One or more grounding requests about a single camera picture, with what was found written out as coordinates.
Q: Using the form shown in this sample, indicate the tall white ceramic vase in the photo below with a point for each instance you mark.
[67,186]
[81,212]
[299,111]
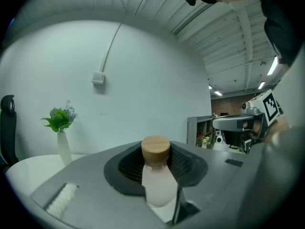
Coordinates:
[64,149]

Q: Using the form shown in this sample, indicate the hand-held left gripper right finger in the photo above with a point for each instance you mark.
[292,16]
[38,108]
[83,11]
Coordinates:
[214,170]

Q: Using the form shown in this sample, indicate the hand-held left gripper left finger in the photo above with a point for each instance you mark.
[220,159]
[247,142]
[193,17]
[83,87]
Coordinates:
[85,190]

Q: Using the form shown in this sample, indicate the small white vase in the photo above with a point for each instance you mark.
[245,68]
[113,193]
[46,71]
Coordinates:
[204,145]

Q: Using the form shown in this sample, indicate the person's dark shirt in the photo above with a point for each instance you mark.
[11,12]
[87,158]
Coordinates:
[283,20]

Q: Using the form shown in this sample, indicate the person's right forearm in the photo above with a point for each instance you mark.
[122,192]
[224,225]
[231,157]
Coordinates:
[278,130]

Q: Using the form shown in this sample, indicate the red board in shelf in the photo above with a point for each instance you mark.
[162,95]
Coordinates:
[203,134]

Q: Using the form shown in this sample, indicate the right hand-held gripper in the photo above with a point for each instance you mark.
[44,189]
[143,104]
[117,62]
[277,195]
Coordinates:
[270,106]

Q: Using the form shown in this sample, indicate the yellow flower bunch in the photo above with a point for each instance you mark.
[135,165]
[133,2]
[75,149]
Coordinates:
[206,139]

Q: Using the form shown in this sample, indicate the grey wooden shelf cabinet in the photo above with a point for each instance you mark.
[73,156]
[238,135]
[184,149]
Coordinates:
[191,130]

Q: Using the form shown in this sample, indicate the white wall switch box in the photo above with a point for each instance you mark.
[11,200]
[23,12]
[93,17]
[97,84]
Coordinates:
[98,78]

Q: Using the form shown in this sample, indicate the green and blue flower bouquet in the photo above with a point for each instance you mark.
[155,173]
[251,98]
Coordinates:
[59,119]

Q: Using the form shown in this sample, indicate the ceiling tube light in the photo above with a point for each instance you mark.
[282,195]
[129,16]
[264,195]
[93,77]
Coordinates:
[218,93]
[261,85]
[272,65]

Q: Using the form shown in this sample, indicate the person's right hand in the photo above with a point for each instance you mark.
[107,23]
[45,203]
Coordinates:
[254,129]

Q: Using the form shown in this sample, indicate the white oval table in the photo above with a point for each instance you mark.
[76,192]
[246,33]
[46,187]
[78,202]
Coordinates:
[31,173]

